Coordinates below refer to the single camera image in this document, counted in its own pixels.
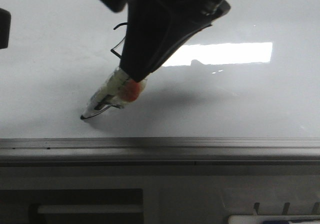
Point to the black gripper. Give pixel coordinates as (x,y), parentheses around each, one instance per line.
(158,28)
(5,26)

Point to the white black whiteboard marker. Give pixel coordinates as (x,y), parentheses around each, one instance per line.
(117,91)

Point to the white marker tray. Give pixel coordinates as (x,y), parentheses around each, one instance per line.
(284,218)

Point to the white whiteboard with aluminium frame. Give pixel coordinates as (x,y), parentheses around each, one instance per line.
(246,89)

